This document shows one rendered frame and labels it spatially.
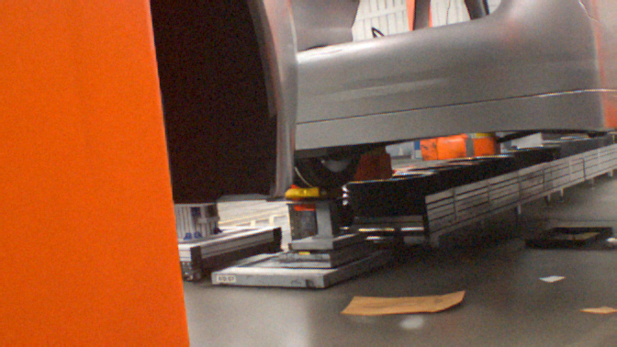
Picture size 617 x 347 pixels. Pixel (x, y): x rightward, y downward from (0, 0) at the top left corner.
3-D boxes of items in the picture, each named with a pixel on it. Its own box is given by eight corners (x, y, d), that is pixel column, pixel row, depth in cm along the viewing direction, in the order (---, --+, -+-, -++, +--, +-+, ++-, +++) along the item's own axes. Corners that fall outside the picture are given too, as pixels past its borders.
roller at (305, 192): (322, 196, 456) (320, 187, 456) (282, 199, 474) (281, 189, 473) (327, 195, 461) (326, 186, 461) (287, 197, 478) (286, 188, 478)
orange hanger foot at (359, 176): (380, 180, 494) (375, 126, 492) (313, 184, 524) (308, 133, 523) (393, 177, 507) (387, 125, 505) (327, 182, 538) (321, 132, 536)
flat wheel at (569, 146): (588, 155, 914) (586, 135, 912) (616, 156, 848) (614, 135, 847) (533, 162, 908) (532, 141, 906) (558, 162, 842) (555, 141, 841)
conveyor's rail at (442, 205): (431, 230, 489) (427, 196, 488) (422, 231, 492) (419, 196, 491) (553, 186, 688) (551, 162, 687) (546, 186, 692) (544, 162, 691)
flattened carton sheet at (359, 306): (460, 311, 344) (459, 303, 343) (340, 316, 360) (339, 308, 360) (466, 296, 372) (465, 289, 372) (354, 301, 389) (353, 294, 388)
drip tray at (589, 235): (586, 245, 474) (584, 239, 473) (522, 245, 502) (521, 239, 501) (615, 231, 512) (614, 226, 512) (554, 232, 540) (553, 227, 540)
